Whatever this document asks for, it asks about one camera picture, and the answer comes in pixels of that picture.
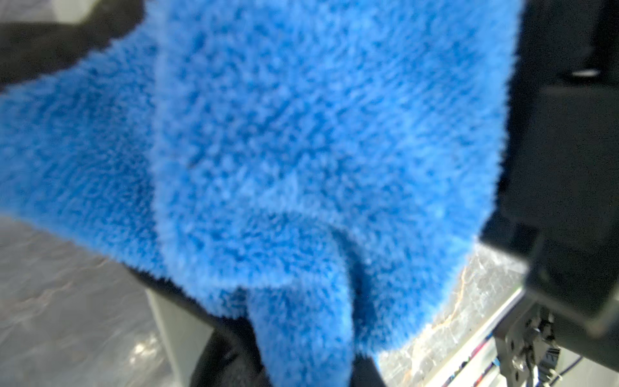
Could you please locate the green picture frame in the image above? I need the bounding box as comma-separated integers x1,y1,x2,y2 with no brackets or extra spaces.
146,288,214,386

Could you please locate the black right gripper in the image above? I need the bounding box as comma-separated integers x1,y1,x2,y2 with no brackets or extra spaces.
481,1,618,369

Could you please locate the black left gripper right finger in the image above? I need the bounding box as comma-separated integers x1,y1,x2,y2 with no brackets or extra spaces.
350,356,386,387

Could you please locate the aluminium rail base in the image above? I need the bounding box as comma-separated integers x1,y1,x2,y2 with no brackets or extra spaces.
423,290,618,386

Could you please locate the blue microfiber cloth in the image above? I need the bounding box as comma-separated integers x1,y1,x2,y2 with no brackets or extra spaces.
1,1,522,386

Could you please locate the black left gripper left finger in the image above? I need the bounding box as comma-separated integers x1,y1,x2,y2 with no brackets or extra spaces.
1,1,145,89

